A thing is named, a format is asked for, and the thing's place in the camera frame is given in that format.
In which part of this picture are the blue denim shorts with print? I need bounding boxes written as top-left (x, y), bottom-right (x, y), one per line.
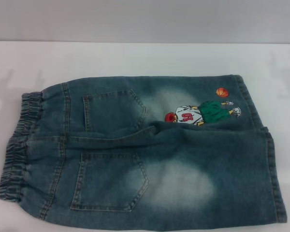
top-left (0, 74), bottom-right (288, 232)

